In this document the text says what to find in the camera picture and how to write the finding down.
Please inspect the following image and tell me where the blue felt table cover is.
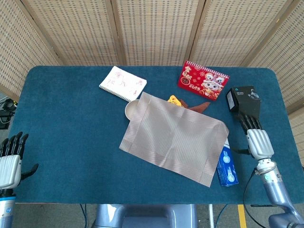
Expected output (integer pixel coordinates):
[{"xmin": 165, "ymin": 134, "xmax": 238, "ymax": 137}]
[{"xmin": 0, "ymin": 66, "xmax": 304, "ymax": 206}]

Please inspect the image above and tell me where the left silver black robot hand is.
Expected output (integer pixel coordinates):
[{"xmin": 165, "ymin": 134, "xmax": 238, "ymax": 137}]
[{"xmin": 0, "ymin": 132, "xmax": 39, "ymax": 190}]

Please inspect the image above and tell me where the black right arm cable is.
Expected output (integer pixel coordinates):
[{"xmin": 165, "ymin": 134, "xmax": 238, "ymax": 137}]
[{"xmin": 242, "ymin": 168, "xmax": 258, "ymax": 228}]

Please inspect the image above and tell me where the white spiral notebook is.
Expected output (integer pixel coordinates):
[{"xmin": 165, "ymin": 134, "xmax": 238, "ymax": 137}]
[{"xmin": 99, "ymin": 66, "xmax": 147, "ymax": 102}]

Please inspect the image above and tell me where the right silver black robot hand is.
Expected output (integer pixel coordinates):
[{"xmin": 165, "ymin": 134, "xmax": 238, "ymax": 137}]
[{"xmin": 231, "ymin": 111, "xmax": 275, "ymax": 161}]

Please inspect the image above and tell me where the blue and white carton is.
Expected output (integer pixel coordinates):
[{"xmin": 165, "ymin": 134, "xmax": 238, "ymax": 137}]
[{"xmin": 216, "ymin": 139, "xmax": 239, "ymax": 188}]

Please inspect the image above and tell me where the brown microfibre cloth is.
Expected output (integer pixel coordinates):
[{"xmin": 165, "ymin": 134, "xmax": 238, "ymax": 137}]
[{"xmin": 179, "ymin": 99, "xmax": 211, "ymax": 114}]

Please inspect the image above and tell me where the blue-grey robot torso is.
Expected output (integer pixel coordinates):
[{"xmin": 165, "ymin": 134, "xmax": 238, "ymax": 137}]
[{"xmin": 91, "ymin": 203, "xmax": 198, "ymax": 228}]

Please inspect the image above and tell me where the white table leg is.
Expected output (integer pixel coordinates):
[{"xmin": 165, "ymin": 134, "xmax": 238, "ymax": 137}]
[{"xmin": 208, "ymin": 204, "xmax": 215, "ymax": 228}]

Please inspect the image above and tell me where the red 2026 desk calendar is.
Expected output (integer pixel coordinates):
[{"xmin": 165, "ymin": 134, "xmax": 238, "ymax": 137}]
[{"xmin": 177, "ymin": 60, "xmax": 230, "ymax": 101}]

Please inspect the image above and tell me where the black equipment with cables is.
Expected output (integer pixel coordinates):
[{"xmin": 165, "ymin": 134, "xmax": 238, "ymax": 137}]
[{"xmin": 0, "ymin": 98, "xmax": 18, "ymax": 130}]

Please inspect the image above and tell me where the blue cable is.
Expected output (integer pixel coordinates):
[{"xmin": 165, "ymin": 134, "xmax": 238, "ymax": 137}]
[
  {"xmin": 215, "ymin": 204, "xmax": 228, "ymax": 228},
  {"xmin": 79, "ymin": 203, "xmax": 88, "ymax": 228}
]

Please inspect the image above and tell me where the yellow tape measure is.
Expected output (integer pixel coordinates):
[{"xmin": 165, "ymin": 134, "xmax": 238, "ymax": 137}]
[{"xmin": 167, "ymin": 95, "xmax": 182, "ymax": 106}]

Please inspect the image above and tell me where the black cardboard box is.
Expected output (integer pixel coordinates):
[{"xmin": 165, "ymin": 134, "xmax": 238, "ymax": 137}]
[{"xmin": 225, "ymin": 85, "xmax": 262, "ymax": 119}]

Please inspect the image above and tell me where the grey woven placemat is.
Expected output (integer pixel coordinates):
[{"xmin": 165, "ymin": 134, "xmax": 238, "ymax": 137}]
[{"xmin": 119, "ymin": 92, "xmax": 230, "ymax": 188}]

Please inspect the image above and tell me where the woven rattan folding screen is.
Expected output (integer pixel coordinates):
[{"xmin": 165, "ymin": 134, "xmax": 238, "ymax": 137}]
[{"xmin": 0, "ymin": 0, "xmax": 304, "ymax": 152}]

